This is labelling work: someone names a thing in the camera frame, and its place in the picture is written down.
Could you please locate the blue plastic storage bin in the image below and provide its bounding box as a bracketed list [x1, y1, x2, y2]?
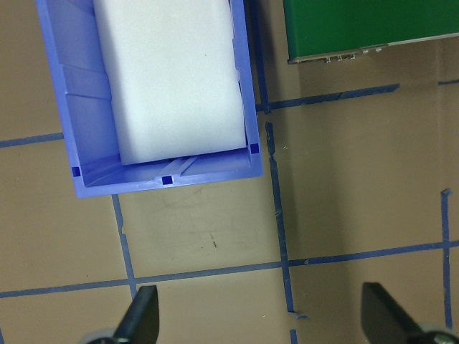
[34, 0, 265, 200]

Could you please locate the white foam pad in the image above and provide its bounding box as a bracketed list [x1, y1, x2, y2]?
[92, 0, 248, 166]

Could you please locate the green conveyor belt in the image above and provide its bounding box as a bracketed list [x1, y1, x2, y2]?
[283, 0, 459, 65]

